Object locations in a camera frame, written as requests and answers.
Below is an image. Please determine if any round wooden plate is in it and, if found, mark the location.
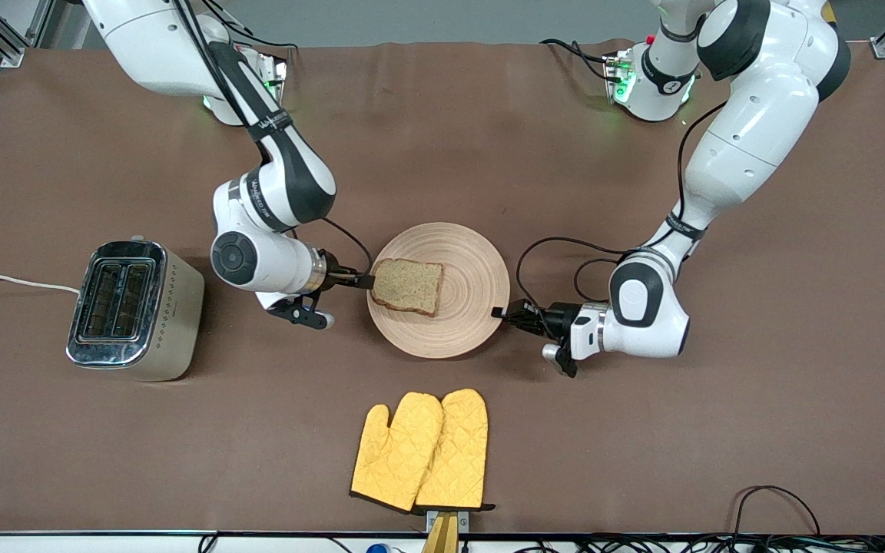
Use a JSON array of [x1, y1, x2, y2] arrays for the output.
[[366, 222, 512, 359]]

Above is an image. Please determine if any brown bread slice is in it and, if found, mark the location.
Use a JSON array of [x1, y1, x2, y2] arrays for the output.
[[370, 258, 445, 318]]

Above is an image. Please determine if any cream and chrome toaster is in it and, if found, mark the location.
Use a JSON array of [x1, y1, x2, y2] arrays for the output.
[[66, 236, 206, 382]]

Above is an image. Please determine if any yellow quilted oven mitt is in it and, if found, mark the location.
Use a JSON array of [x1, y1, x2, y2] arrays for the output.
[[350, 392, 444, 513], [415, 388, 496, 512]]

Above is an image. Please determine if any brown table cover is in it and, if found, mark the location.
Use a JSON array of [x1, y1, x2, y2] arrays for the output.
[[0, 38, 885, 536]]

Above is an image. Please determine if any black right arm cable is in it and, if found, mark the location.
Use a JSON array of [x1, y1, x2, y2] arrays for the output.
[[174, 0, 374, 279]]

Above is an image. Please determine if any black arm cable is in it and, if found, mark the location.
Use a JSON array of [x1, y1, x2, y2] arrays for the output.
[[516, 100, 729, 306], [174, 0, 374, 279]]

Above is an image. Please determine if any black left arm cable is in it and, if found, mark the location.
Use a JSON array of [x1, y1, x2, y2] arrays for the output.
[[516, 100, 729, 306]]

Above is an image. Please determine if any wooden block with metal bracket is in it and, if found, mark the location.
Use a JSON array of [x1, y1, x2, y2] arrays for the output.
[[421, 509, 471, 553]]

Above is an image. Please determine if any black base cable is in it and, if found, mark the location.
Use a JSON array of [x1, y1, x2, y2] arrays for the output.
[[540, 38, 614, 82], [204, 0, 299, 56]]

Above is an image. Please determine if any black cable bundle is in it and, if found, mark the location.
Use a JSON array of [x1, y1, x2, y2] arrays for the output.
[[489, 533, 885, 553]]

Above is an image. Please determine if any black looped cable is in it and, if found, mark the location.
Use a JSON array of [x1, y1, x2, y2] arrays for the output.
[[730, 485, 822, 538]]

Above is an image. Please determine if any white toaster power cord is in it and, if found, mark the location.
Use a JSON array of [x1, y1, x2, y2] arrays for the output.
[[0, 274, 81, 294]]

